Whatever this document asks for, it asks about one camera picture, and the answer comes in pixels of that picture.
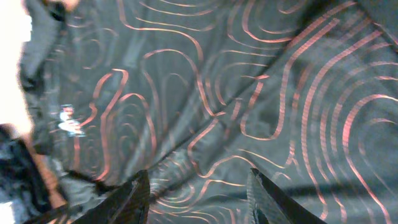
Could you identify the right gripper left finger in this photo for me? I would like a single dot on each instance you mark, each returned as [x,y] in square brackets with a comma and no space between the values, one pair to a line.
[129,204]

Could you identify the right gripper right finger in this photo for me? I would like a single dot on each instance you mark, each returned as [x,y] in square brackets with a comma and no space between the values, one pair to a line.
[268,204]

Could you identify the black jersey with orange lines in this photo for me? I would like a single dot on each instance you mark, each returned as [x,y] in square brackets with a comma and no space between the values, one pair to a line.
[198,93]

